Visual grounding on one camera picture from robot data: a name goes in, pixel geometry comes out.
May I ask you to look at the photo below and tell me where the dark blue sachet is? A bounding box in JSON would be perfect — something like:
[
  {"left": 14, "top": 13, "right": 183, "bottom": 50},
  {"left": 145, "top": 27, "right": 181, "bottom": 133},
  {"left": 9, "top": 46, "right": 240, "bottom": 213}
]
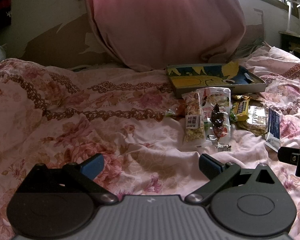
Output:
[{"left": 265, "top": 108, "right": 281, "bottom": 152}]

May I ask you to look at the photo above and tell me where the white noodle food pouch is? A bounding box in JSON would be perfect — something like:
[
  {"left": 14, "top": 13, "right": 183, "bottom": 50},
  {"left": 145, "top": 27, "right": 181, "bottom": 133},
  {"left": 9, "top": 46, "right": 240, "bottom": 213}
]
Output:
[{"left": 198, "top": 87, "right": 231, "bottom": 145}]

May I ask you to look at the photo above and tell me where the dark red dried snack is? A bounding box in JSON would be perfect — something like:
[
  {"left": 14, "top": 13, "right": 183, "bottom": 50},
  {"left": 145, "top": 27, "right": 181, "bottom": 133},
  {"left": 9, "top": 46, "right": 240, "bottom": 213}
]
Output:
[{"left": 210, "top": 103, "right": 224, "bottom": 138}]

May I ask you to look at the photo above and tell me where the puffed rice cake packet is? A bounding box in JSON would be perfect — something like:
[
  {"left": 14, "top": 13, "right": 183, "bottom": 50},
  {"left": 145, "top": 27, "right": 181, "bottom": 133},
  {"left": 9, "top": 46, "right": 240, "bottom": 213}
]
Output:
[{"left": 243, "top": 106, "right": 268, "bottom": 136}]

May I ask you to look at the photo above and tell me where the yellow biscuit packet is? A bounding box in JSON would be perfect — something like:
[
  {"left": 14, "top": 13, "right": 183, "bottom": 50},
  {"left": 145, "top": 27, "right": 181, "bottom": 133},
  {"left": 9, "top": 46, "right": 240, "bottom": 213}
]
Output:
[{"left": 232, "top": 100, "right": 250, "bottom": 122}]

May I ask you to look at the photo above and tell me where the clear nut snack packet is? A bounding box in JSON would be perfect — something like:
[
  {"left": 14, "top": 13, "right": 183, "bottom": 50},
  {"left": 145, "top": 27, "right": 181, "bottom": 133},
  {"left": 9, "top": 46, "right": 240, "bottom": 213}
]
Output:
[{"left": 183, "top": 91, "right": 206, "bottom": 148}]

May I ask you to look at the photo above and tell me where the brown headboard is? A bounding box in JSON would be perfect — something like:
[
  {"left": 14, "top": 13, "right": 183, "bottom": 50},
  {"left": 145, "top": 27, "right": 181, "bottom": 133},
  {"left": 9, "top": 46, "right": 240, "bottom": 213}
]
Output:
[{"left": 20, "top": 14, "right": 113, "bottom": 69}]

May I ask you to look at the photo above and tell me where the dark bedside table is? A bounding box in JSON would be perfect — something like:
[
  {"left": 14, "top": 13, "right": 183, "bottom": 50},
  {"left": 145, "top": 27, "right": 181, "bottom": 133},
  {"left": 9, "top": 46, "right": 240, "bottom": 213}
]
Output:
[{"left": 279, "top": 31, "right": 300, "bottom": 59}]

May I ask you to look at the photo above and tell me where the gold foil snack wrapper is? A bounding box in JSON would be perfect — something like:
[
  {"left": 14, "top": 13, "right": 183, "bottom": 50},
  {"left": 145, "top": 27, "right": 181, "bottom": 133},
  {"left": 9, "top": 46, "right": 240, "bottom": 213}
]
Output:
[{"left": 231, "top": 95, "right": 253, "bottom": 103}]

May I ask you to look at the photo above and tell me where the white desk lamp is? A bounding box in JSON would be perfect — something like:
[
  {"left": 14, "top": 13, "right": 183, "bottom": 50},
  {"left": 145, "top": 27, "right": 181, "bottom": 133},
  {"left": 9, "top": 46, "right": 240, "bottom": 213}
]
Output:
[{"left": 286, "top": 0, "right": 300, "bottom": 34}]

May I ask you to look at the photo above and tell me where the grey tray yellow lining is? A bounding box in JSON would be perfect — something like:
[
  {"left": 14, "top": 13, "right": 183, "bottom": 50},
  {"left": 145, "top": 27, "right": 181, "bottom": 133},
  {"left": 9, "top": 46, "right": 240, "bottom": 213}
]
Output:
[{"left": 166, "top": 61, "right": 266, "bottom": 98}]

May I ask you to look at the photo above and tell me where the large pink pillow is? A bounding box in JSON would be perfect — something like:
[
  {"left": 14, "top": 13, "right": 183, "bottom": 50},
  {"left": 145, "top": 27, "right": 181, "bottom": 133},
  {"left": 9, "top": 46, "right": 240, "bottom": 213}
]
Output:
[{"left": 85, "top": 0, "right": 246, "bottom": 72}]

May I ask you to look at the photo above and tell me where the floral pink bedsheet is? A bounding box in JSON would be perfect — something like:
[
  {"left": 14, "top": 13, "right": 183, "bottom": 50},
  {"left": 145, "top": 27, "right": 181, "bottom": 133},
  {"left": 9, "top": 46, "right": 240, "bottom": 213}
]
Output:
[{"left": 0, "top": 46, "right": 300, "bottom": 239}]

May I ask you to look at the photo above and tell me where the green snack stick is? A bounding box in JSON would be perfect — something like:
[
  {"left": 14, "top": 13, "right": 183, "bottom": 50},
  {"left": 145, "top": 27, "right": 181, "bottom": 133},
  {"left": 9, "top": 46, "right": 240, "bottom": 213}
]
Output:
[{"left": 165, "top": 107, "right": 185, "bottom": 116}]

